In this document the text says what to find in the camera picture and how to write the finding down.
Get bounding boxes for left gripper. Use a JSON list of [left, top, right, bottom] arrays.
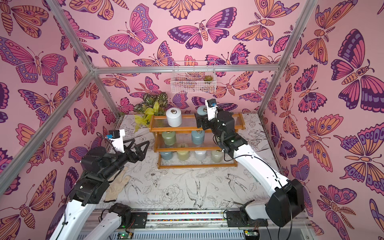
[[102, 138, 149, 182]]

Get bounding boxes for light blue tall canister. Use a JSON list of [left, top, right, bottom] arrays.
[[197, 106, 208, 117]]

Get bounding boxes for blue tea canister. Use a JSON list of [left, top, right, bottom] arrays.
[[191, 130, 205, 145]]

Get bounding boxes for white tea canister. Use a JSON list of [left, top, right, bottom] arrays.
[[166, 108, 182, 128]]

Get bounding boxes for green tea canister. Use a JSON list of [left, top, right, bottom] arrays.
[[162, 131, 176, 146]]

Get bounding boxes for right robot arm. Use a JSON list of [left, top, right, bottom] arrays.
[[195, 110, 305, 228]]

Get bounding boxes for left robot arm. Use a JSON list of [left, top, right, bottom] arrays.
[[50, 139, 150, 240]]

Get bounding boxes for blue canister bottom shelf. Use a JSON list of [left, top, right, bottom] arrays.
[[160, 152, 173, 161]]

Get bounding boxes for wooden three-tier shelf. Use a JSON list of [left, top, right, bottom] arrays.
[[149, 114, 238, 169]]

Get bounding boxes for white canister bottom shelf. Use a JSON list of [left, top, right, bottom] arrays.
[[195, 151, 207, 161]]

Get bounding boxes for pale green canister bottom shelf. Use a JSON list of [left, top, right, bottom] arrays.
[[211, 150, 224, 163]]

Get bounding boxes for yellow-green canister bottom shelf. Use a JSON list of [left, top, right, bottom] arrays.
[[177, 151, 190, 162]]

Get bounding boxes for beige work glove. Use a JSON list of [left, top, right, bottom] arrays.
[[104, 175, 131, 203]]

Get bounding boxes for small succulent in basket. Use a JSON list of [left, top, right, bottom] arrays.
[[204, 76, 214, 82]]

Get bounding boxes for potted green leafy plant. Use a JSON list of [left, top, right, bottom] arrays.
[[134, 92, 168, 132]]

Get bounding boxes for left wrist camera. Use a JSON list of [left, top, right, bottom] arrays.
[[107, 129, 126, 153]]

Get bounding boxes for white wire basket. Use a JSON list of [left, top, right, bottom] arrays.
[[170, 60, 217, 94]]

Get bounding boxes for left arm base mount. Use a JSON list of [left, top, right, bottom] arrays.
[[101, 212, 148, 231]]

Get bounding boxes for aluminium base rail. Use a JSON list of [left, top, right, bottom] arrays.
[[56, 207, 317, 240]]

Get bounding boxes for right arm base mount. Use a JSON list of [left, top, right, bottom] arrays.
[[223, 210, 269, 228]]

